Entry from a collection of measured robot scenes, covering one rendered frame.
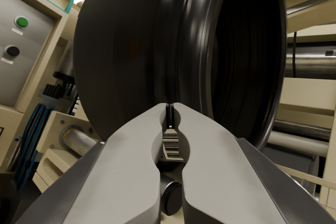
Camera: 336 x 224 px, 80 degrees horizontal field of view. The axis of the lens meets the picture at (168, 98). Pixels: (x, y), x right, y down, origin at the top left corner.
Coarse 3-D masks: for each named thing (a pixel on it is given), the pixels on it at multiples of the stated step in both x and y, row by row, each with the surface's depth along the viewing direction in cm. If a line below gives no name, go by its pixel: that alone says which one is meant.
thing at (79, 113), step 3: (78, 105) 66; (78, 108) 65; (81, 108) 64; (78, 111) 64; (81, 111) 63; (75, 114) 65; (78, 114) 64; (81, 114) 63; (84, 114) 61; (81, 117) 62; (84, 117) 61
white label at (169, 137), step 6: (168, 132) 26; (174, 132) 26; (162, 138) 27; (168, 138) 26; (174, 138) 26; (168, 144) 27; (174, 144) 27; (168, 150) 28; (174, 150) 27; (168, 156) 28; (174, 156) 28; (180, 156) 27
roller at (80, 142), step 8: (72, 128) 50; (64, 136) 48; (72, 136) 46; (80, 136) 45; (88, 136) 45; (72, 144) 45; (80, 144) 43; (88, 144) 42; (80, 152) 43; (160, 176) 29; (160, 184) 28; (168, 184) 28; (176, 184) 28; (168, 192) 27; (176, 192) 28; (168, 200) 26; (176, 200) 28; (168, 208) 27; (176, 208) 28
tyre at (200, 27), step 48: (96, 0) 33; (144, 0) 25; (192, 0) 24; (240, 0) 60; (96, 48) 31; (144, 48) 24; (192, 48) 25; (240, 48) 69; (96, 96) 33; (144, 96) 26; (192, 96) 26; (240, 96) 70
